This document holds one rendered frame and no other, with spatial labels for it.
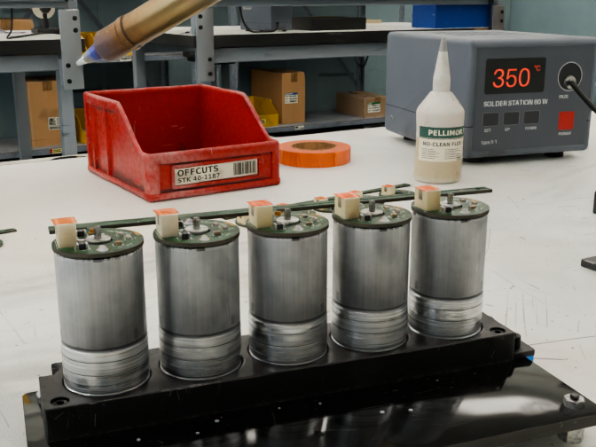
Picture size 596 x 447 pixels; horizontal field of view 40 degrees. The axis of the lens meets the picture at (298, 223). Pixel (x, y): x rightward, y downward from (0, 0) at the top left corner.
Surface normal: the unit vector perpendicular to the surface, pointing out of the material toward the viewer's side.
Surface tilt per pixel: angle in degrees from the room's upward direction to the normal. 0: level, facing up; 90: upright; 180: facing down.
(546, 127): 90
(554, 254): 0
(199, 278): 90
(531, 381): 0
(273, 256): 90
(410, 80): 90
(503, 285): 0
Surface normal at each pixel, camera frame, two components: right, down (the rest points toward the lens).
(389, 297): 0.39, 0.25
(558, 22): -0.85, 0.14
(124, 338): 0.62, 0.22
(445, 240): -0.29, 0.25
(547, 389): 0.00, -0.96
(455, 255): 0.05, 0.27
